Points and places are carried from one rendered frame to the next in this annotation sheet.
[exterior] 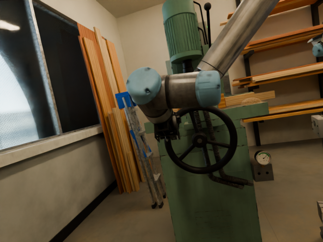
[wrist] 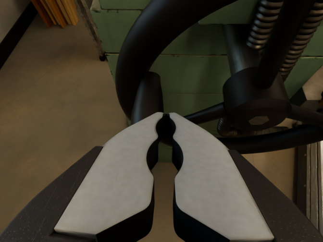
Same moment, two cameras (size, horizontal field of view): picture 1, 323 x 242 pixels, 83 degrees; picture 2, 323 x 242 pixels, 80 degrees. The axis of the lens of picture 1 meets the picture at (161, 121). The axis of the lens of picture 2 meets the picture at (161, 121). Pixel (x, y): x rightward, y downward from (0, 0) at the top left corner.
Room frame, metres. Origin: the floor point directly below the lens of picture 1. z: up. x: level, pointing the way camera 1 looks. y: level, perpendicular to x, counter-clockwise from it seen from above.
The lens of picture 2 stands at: (0.63, -0.02, 0.98)
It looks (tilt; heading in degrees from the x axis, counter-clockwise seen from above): 61 degrees down; 352
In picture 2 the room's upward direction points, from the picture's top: 1 degrees counter-clockwise
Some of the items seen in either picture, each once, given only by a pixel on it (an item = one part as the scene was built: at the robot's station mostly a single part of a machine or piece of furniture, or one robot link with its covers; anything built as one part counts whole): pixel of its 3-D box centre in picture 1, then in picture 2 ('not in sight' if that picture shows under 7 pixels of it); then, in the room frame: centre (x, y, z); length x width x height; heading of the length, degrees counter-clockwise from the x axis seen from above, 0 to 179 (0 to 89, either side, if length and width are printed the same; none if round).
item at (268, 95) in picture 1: (220, 103); not in sight; (1.04, -0.35, 0.92); 0.55 x 0.02 x 0.04; 79
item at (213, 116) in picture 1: (201, 110); not in sight; (0.87, -0.20, 0.91); 0.15 x 0.14 x 0.09; 79
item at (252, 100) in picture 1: (250, 100); not in sight; (0.93, -0.46, 0.91); 0.12 x 0.09 x 0.03; 169
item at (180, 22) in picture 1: (181, 32); not in sight; (1.07, -0.20, 1.35); 0.18 x 0.18 x 0.31
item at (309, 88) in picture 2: (259, 168); (305, 90); (0.88, -0.43, 0.58); 0.12 x 0.08 x 0.08; 169
